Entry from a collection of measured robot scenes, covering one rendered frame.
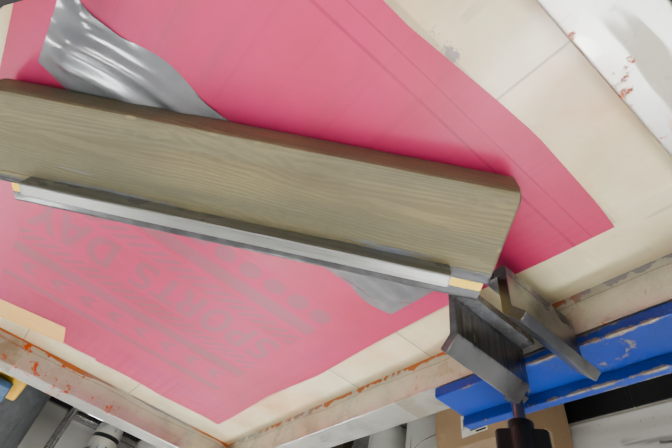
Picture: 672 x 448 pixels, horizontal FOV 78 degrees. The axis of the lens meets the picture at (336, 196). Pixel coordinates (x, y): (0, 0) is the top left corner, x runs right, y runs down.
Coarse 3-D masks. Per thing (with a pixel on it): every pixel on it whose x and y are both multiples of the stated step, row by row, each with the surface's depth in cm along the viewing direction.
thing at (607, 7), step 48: (576, 0) 19; (624, 0) 19; (624, 48) 20; (624, 96) 21; (624, 288) 32; (0, 336) 57; (48, 384) 58; (96, 384) 61; (384, 384) 47; (432, 384) 41; (144, 432) 62; (192, 432) 66; (288, 432) 56; (336, 432) 50
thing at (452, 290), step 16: (16, 192) 34; (64, 208) 34; (80, 208) 34; (144, 224) 33; (208, 240) 33; (224, 240) 33; (288, 256) 33; (304, 256) 32; (352, 272) 32; (368, 272) 32; (432, 288) 32; (448, 288) 32; (464, 288) 31
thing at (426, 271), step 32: (32, 192) 31; (64, 192) 30; (96, 192) 31; (160, 224) 30; (192, 224) 30; (224, 224) 30; (256, 224) 30; (320, 256) 29; (352, 256) 29; (384, 256) 29
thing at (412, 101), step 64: (384, 64) 26; (448, 64) 25; (320, 128) 30; (384, 128) 29; (448, 128) 28; (512, 128) 27; (576, 192) 29; (256, 256) 39; (512, 256) 33; (384, 320) 41; (192, 384) 57; (256, 384) 54
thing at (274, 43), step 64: (128, 0) 26; (192, 0) 26; (256, 0) 25; (320, 0) 24; (192, 64) 28; (256, 64) 28; (320, 64) 27; (0, 192) 40; (0, 256) 47; (64, 320) 53
